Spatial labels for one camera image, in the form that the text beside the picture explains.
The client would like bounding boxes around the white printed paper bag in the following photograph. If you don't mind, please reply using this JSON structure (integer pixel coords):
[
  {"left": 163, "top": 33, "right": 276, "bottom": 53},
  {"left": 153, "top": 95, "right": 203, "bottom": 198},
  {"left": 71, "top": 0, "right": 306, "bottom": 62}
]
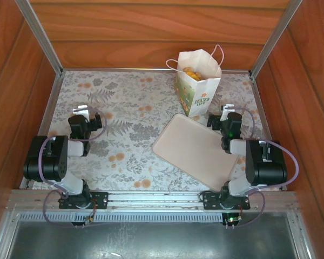
[{"left": 166, "top": 44, "right": 225, "bottom": 118}]

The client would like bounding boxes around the pink plastic tray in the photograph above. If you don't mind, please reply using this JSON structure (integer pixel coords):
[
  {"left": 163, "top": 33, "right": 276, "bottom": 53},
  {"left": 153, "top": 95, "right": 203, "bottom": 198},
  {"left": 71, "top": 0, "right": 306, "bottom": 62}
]
[{"left": 151, "top": 113, "right": 240, "bottom": 191}]

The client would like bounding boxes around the floral patterned table mat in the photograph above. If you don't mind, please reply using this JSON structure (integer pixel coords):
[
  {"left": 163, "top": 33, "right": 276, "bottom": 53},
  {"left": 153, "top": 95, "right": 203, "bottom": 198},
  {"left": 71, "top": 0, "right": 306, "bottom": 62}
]
[{"left": 21, "top": 70, "right": 284, "bottom": 191}]

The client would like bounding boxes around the grey metal sheet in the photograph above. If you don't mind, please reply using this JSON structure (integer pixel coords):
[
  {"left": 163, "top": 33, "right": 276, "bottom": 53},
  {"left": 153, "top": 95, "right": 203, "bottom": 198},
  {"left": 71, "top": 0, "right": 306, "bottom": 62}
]
[{"left": 5, "top": 220, "right": 299, "bottom": 259}]

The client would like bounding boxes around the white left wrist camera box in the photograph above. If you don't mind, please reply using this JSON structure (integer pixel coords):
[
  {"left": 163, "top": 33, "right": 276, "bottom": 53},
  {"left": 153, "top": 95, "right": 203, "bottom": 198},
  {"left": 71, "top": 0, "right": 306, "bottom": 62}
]
[{"left": 72, "top": 105, "right": 90, "bottom": 124}]

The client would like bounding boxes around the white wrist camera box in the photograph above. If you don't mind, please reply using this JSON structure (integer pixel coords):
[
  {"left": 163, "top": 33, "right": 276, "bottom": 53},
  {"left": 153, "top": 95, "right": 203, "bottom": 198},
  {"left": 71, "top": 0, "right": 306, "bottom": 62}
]
[
  {"left": 221, "top": 104, "right": 235, "bottom": 122},
  {"left": 72, "top": 105, "right": 90, "bottom": 124}
]

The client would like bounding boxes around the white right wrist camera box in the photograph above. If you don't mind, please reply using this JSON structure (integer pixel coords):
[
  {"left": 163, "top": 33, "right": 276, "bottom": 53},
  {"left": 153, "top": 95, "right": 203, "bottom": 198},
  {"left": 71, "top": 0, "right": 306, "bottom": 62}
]
[{"left": 221, "top": 104, "right": 235, "bottom": 122}]

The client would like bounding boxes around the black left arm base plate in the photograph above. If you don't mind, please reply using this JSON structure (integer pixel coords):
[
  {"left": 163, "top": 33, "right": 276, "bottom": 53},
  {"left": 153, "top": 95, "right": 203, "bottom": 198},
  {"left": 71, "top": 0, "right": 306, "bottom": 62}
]
[{"left": 58, "top": 190, "right": 109, "bottom": 210}]

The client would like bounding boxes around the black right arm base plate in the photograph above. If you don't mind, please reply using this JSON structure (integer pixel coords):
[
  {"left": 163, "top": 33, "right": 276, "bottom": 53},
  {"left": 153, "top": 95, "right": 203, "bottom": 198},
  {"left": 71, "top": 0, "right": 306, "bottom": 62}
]
[{"left": 202, "top": 190, "right": 251, "bottom": 211}]

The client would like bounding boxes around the aluminium extrusion rail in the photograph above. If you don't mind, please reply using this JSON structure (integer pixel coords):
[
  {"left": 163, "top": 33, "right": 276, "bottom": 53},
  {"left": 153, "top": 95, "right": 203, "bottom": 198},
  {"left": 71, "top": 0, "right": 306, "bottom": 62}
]
[{"left": 6, "top": 189, "right": 299, "bottom": 212}]

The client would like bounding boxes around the aluminium frame post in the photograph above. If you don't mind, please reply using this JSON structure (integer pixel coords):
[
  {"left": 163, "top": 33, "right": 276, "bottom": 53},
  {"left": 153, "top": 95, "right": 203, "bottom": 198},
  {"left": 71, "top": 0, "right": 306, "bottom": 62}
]
[
  {"left": 15, "top": 0, "right": 64, "bottom": 79},
  {"left": 249, "top": 0, "right": 303, "bottom": 79}
]

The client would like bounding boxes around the grey slotted cable duct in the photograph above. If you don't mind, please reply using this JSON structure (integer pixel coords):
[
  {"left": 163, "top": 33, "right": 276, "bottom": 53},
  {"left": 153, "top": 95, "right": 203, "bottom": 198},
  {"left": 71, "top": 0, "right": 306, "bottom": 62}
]
[{"left": 17, "top": 211, "right": 225, "bottom": 224}]

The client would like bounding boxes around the aluminium frame bar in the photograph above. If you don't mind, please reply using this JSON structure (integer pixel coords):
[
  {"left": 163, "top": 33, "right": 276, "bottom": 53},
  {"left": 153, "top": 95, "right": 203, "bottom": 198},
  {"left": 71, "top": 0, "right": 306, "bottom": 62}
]
[
  {"left": 286, "top": 212, "right": 314, "bottom": 259},
  {"left": 0, "top": 212, "right": 19, "bottom": 259}
]

